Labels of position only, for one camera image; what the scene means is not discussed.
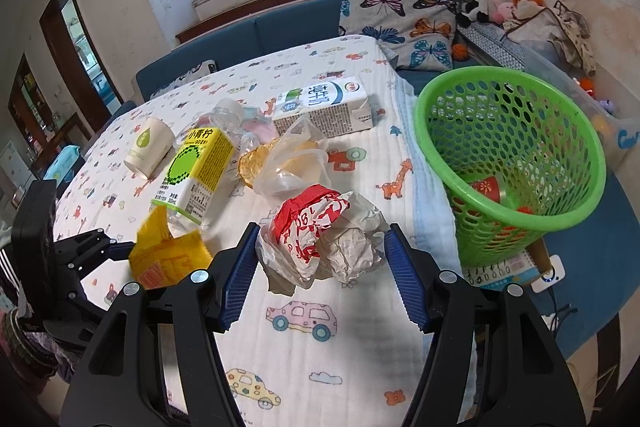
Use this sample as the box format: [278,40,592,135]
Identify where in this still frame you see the person's left forearm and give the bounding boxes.
[0,247,76,383]

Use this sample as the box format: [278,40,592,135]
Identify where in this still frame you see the clear plastic bottle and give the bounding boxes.
[210,98,261,178]

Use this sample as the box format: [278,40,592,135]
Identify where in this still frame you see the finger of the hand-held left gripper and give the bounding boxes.
[52,229,135,275]
[62,264,121,320]

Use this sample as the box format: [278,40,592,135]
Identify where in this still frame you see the red white paper wrapper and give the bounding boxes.
[256,184,391,295]

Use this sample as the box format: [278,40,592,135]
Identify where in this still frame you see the blue checkered cloth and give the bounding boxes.
[457,27,526,72]

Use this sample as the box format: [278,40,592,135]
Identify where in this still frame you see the pink plush toy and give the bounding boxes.
[490,0,516,25]

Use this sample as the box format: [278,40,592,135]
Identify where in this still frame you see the pink and blue wrapper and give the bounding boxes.
[240,106,280,146]

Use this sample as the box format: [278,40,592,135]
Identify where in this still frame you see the printed book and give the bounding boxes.
[462,247,543,292]

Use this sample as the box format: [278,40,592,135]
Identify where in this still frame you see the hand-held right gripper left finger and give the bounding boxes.
[59,222,262,427]

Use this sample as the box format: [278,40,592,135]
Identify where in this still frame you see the small printed pillow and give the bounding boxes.
[150,61,219,100]

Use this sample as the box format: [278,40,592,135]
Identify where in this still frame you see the orange fox plush toy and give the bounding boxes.
[510,0,545,20]

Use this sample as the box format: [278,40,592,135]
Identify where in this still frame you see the blue sofa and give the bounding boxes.
[132,0,640,358]

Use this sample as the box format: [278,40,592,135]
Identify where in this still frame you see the white paper cup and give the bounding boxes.
[123,117,177,180]

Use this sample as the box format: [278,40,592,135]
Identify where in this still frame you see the beige patterned cloth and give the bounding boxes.
[502,2,598,75]

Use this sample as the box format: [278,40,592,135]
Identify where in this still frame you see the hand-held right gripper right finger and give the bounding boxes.
[384,223,587,427]

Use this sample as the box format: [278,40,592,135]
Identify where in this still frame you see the green plastic basket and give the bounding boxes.
[414,67,607,268]

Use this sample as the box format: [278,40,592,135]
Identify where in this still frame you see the clear plastic bag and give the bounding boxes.
[252,114,332,198]

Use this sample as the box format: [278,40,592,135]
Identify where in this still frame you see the white charger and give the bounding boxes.
[531,254,566,294]

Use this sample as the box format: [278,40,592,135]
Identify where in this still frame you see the butterfly print pillow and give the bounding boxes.
[338,0,458,72]

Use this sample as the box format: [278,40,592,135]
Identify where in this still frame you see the white milk carton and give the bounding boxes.
[271,77,375,138]

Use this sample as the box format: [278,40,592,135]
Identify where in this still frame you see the brown door frame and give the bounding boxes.
[39,0,124,120]

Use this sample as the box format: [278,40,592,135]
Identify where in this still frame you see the clear plastic storage bin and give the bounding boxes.
[467,24,640,172]

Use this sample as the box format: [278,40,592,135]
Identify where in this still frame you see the blue wipes pack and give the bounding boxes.
[44,144,83,188]

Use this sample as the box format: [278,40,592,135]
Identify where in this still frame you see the yellow drink carton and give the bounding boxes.
[151,128,237,225]

